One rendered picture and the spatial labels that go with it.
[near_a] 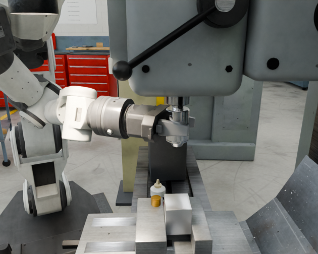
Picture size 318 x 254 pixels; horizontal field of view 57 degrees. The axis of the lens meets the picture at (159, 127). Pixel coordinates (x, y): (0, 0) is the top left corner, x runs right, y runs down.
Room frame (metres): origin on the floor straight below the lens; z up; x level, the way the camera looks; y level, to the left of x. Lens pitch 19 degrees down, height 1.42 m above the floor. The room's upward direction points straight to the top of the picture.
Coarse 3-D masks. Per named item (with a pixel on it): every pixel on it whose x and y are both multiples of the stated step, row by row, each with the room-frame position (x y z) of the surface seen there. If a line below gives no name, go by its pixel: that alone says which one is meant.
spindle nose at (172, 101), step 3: (186, 96) 0.54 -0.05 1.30; (189, 96) 0.55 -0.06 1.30; (168, 99) 0.55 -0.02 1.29; (171, 99) 0.54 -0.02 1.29; (174, 99) 0.54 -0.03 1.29; (177, 99) 0.54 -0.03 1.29; (183, 99) 0.54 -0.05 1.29; (186, 99) 0.54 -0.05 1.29; (189, 99) 0.55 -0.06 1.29; (168, 102) 0.55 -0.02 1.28; (171, 102) 0.54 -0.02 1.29; (174, 102) 0.54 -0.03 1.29; (177, 102) 0.54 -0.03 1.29; (183, 102) 0.54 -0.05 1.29; (186, 102) 0.54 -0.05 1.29; (189, 102) 0.55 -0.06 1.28; (174, 105) 0.54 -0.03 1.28; (177, 105) 0.54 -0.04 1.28; (183, 105) 0.54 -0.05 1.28
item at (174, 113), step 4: (168, 108) 0.56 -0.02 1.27; (172, 108) 0.56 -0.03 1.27; (184, 108) 0.56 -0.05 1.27; (188, 108) 0.56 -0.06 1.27; (168, 112) 0.55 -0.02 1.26; (172, 112) 0.54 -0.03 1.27; (176, 112) 0.54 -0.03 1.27; (180, 112) 0.54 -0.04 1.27; (184, 112) 0.54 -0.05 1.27; (188, 112) 0.55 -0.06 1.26
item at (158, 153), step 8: (152, 144) 0.86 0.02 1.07; (160, 144) 0.87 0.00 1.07; (168, 144) 0.87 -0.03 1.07; (184, 144) 0.87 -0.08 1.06; (152, 152) 0.86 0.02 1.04; (160, 152) 0.87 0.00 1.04; (168, 152) 0.87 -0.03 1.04; (176, 152) 0.87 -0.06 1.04; (184, 152) 0.87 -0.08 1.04; (152, 160) 0.86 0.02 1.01; (160, 160) 0.87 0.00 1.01; (168, 160) 0.87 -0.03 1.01; (176, 160) 0.87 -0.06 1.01; (184, 160) 0.87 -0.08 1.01; (152, 168) 0.86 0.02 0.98; (160, 168) 0.87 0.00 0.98; (168, 168) 0.87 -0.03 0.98; (176, 168) 0.87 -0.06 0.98; (184, 168) 0.87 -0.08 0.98; (152, 176) 0.86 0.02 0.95; (160, 176) 0.87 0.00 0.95; (168, 176) 0.87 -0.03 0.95; (176, 176) 0.87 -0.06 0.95; (184, 176) 0.87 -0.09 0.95
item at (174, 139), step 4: (168, 116) 0.55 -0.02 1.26; (172, 116) 0.54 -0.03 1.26; (176, 116) 0.54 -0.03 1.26; (180, 116) 0.54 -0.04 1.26; (184, 116) 0.54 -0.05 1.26; (188, 116) 0.55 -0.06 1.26; (172, 120) 0.54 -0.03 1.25; (176, 120) 0.54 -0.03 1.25; (180, 120) 0.54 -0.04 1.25; (184, 120) 0.54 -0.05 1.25; (188, 120) 0.55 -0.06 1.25; (188, 124) 0.55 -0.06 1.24; (168, 136) 0.55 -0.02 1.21; (172, 136) 0.54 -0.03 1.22; (176, 136) 0.54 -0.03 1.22; (180, 136) 0.54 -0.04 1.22; (184, 136) 0.54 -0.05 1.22; (188, 136) 0.55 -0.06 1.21; (168, 140) 0.55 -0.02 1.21; (172, 140) 0.54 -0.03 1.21; (176, 140) 0.54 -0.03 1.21; (180, 140) 0.54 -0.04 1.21; (184, 140) 0.54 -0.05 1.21; (188, 140) 0.55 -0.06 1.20
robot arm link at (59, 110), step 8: (64, 88) 0.67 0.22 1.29; (72, 88) 0.63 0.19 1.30; (80, 88) 0.62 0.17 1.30; (88, 88) 0.63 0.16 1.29; (64, 96) 0.67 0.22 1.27; (80, 96) 0.62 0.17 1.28; (88, 96) 0.62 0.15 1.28; (96, 96) 0.65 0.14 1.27; (56, 104) 0.70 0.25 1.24; (64, 104) 0.70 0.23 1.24; (56, 112) 0.68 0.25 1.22; (64, 112) 0.69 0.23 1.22
